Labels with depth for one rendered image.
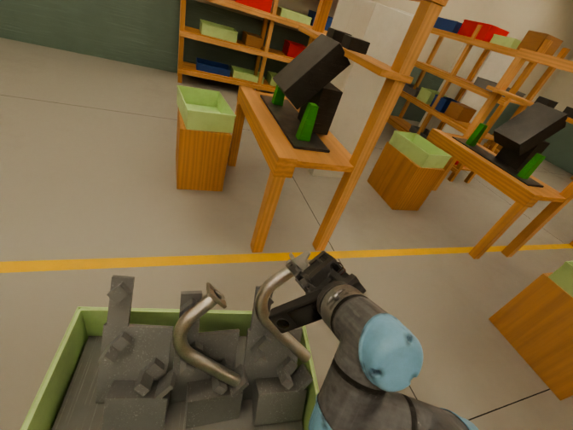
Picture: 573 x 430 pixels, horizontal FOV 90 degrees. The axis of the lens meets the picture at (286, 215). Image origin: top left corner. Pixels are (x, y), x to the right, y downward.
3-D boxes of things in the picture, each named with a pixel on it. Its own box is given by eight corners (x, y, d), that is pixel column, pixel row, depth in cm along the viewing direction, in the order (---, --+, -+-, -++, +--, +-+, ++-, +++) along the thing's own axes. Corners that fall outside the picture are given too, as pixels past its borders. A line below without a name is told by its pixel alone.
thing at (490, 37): (448, 181, 500) (552, 33, 369) (375, 123, 678) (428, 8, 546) (469, 183, 522) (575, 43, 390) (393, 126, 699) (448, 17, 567)
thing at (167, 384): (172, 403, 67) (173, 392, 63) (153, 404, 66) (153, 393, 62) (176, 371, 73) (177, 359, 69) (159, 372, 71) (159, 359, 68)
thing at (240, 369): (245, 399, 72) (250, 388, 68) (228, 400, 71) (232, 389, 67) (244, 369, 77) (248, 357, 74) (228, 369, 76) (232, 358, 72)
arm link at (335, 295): (347, 350, 44) (318, 315, 41) (333, 334, 48) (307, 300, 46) (383, 316, 45) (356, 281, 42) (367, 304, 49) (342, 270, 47)
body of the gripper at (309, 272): (340, 274, 61) (373, 299, 49) (309, 301, 59) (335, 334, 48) (321, 247, 58) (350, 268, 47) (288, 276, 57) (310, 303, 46)
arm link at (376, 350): (359, 398, 32) (388, 327, 31) (319, 340, 42) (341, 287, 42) (412, 405, 34) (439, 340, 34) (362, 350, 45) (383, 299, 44)
